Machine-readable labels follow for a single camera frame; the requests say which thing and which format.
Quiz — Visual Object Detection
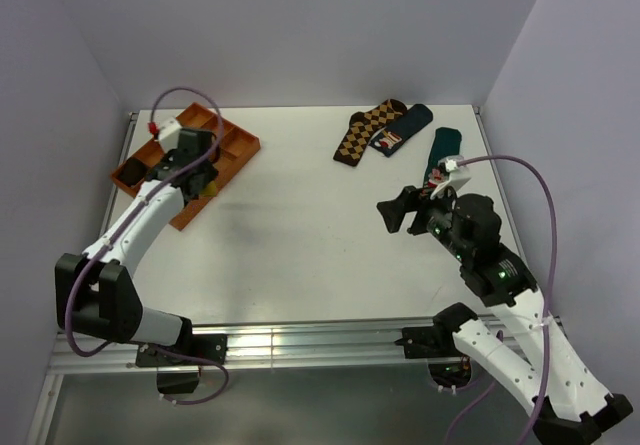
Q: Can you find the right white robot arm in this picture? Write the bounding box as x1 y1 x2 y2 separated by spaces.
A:
376 186 633 444

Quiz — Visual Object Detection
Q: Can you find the yellow sock with character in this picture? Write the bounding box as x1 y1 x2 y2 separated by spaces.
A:
200 181 218 198

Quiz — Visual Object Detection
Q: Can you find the brown argyle sock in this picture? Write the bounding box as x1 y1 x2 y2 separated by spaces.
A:
333 99 408 167

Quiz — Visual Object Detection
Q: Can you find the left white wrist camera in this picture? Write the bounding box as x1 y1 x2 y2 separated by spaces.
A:
148 117 182 153

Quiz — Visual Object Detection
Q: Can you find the navy sock with pattern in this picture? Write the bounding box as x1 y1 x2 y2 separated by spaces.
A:
369 104 434 157

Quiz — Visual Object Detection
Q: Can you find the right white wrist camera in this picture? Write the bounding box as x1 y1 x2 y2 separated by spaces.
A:
426 155 471 200

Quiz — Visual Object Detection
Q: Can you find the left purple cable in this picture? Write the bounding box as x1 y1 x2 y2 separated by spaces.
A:
64 86 230 406

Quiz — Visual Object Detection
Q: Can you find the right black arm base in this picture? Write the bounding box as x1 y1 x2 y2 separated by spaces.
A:
394 325 486 390

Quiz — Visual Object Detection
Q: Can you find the aluminium frame rail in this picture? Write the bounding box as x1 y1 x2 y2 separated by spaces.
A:
46 317 432 375

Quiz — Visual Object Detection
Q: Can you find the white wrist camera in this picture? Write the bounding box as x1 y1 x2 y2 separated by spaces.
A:
426 155 471 200
148 117 182 153

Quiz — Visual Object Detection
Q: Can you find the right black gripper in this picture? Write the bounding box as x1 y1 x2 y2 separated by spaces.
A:
375 178 469 260

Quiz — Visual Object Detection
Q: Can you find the rolled dark sock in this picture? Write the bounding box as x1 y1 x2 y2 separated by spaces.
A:
116 157 148 188

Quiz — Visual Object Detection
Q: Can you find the orange compartment tray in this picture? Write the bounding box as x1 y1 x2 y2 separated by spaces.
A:
111 102 260 231

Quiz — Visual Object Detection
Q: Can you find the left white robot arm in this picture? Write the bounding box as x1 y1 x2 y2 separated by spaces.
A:
54 127 221 364

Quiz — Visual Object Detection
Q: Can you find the dark green santa sock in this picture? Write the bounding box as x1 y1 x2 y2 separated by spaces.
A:
421 127 462 204

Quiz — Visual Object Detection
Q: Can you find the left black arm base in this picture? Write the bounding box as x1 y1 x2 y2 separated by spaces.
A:
135 334 230 406

